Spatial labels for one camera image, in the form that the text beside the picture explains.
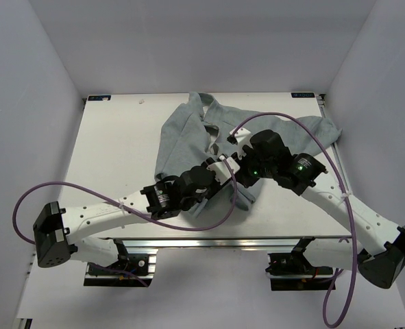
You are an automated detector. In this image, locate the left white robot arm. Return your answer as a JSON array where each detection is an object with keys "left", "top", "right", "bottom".
[{"left": 33, "top": 156, "right": 240, "bottom": 273}]

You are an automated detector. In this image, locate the right blue table sticker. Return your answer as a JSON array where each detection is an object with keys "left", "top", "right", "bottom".
[{"left": 291, "top": 92, "right": 315, "bottom": 99}]

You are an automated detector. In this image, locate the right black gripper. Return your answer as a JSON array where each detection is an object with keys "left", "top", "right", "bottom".
[{"left": 230, "top": 145, "right": 275, "bottom": 188}]

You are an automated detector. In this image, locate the grey zip-up jacket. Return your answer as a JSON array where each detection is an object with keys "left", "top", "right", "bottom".
[{"left": 154, "top": 90, "right": 343, "bottom": 217}]

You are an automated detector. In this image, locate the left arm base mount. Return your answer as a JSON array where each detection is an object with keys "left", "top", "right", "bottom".
[{"left": 84, "top": 239, "right": 156, "bottom": 288}]

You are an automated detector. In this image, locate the left blue table sticker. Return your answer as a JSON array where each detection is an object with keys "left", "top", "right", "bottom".
[{"left": 87, "top": 95, "right": 111, "bottom": 101}]

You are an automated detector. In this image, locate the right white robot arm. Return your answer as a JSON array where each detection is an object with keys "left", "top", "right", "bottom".
[{"left": 228, "top": 128, "right": 405, "bottom": 289}]

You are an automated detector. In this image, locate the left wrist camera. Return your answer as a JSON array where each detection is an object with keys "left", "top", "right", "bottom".
[{"left": 208, "top": 156, "right": 240, "bottom": 185}]

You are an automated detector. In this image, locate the aluminium table frame rail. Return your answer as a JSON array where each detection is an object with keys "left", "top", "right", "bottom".
[{"left": 112, "top": 238, "right": 352, "bottom": 249}]

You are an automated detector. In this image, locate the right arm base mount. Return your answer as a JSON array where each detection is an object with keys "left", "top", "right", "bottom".
[{"left": 265, "top": 237, "right": 336, "bottom": 291}]

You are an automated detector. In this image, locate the blue table sticker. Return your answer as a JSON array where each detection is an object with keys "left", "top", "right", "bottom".
[
  {"left": 87, "top": 95, "right": 111, "bottom": 101},
  {"left": 291, "top": 92, "right": 315, "bottom": 99}
]

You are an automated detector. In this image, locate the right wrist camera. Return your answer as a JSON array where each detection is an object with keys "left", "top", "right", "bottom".
[{"left": 227, "top": 127, "right": 252, "bottom": 147}]

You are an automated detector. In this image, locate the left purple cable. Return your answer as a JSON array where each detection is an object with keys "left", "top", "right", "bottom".
[{"left": 12, "top": 157, "right": 239, "bottom": 287}]

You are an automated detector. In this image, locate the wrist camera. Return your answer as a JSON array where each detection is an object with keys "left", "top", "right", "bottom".
[
  {"left": 227, "top": 127, "right": 252, "bottom": 147},
  {"left": 208, "top": 156, "right": 240, "bottom": 185}
]

